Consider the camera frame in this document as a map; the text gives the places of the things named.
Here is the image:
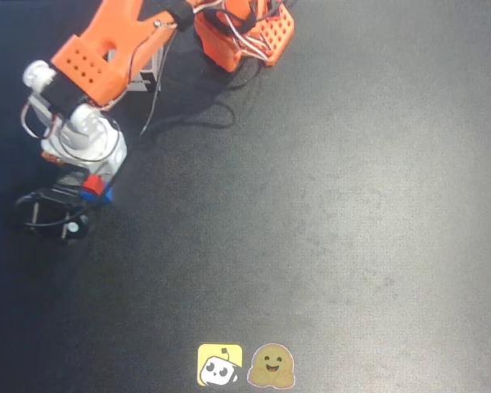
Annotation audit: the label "blue cube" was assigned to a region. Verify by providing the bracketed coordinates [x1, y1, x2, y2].
[79, 186, 115, 205]

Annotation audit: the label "white fixed gripper finger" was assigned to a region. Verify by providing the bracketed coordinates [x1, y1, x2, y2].
[99, 156, 127, 186]

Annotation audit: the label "red cube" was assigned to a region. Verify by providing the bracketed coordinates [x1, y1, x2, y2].
[83, 174, 108, 197]

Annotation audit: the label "yellow robot sticker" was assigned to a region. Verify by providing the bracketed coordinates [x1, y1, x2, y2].
[196, 343, 244, 386]

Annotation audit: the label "white servo wires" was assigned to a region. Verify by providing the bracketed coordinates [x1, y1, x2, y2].
[191, 0, 283, 63]

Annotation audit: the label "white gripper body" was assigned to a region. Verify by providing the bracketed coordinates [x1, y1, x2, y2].
[40, 115, 128, 168]

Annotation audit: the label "hugging face sticker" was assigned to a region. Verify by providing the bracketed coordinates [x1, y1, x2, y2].
[246, 342, 296, 388]

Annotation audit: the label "white open paper box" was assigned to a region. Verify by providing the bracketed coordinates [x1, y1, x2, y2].
[106, 47, 165, 93]

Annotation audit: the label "orange moving gripper finger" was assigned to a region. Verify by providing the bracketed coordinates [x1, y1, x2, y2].
[39, 150, 67, 166]

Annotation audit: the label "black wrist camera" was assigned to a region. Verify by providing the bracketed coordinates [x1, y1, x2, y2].
[14, 185, 92, 246]

